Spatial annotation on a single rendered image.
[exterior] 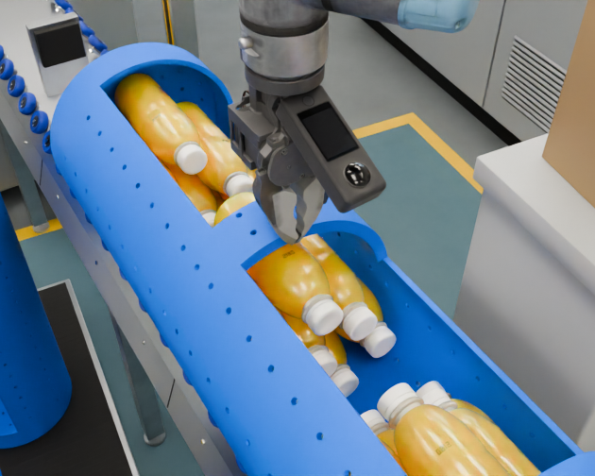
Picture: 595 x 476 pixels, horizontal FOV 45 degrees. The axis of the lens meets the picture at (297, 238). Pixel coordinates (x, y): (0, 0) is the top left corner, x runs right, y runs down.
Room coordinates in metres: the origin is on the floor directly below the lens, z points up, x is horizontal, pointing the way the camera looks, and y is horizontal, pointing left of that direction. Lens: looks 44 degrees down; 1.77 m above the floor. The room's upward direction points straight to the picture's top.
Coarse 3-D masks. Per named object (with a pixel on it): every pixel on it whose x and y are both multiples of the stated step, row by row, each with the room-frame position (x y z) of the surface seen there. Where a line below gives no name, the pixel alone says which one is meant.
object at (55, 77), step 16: (64, 16) 1.34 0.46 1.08; (32, 32) 1.29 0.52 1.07; (48, 32) 1.29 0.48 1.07; (64, 32) 1.30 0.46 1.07; (80, 32) 1.32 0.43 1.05; (32, 48) 1.30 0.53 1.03; (48, 48) 1.28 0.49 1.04; (64, 48) 1.30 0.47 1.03; (80, 48) 1.32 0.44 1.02; (48, 64) 1.28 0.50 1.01; (64, 64) 1.31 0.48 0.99; (80, 64) 1.33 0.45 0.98; (48, 80) 1.29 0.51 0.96; (64, 80) 1.31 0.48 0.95; (48, 96) 1.29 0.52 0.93
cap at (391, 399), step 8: (400, 384) 0.40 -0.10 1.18; (392, 392) 0.39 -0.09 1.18; (400, 392) 0.39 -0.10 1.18; (408, 392) 0.40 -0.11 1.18; (384, 400) 0.39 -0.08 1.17; (392, 400) 0.39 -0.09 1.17; (400, 400) 0.39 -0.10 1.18; (384, 408) 0.38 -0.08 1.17; (392, 408) 0.38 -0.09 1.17; (384, 416) 0.38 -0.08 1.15
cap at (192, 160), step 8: (192, 144) 0.79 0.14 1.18; (184, 152) 0.77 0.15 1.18; (192, 152) 0.77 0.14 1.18; (200, 152) 0.78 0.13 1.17; (184, 160) 0.76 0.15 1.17; (192, 160) 0.77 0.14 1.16; (200, 160) 0.78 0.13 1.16; (184, 168) 0.76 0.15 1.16; (192, 168) 0.77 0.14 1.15; (200, 168) 0.77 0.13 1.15
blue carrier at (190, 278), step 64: (128, 64) 0.90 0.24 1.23; (192, 64) 0.94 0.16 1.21; (64, 128) 0.84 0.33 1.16; (128, 128) 0.77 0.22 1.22; (128, 192) 0.68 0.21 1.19; (128, 256) 0.62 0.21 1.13; (192, 256) 0.56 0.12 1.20; (256, 256) 0.53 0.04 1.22; (384, 256) 0.63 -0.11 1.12; (192, 320) 0.50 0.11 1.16; (256, 320) 0.46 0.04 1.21; (384, 320) 0.60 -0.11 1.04; (448, 320) 0.53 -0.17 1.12; (192, 384) 0.48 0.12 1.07; (256, 384) 0.40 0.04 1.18; (320, 384) 0.38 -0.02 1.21; (384, 384) 0.53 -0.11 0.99; (448, 384) 0.50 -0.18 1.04; (512, 384) 0.44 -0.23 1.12; (256, 448) 0.36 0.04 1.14; (320, 448) 0.33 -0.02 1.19; (384, 448) 0.31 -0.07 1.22; (576, 448) 0.37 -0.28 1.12
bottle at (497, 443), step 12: (444, 408) 0.41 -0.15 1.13; (456, 408) 0.42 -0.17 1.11; (468, 420) 0.38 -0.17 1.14; (480, 420) 0.39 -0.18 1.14; (480, 432) 0.37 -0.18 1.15; (492, 432) 0.37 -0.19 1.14; (492, 444) 0.36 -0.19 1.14; (504, 444) 0.36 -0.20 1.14; (504, 456) 0.34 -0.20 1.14; (516, 456) 0.35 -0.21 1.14; (516, 468) 0.33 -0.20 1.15; (528, 468) 0.33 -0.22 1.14
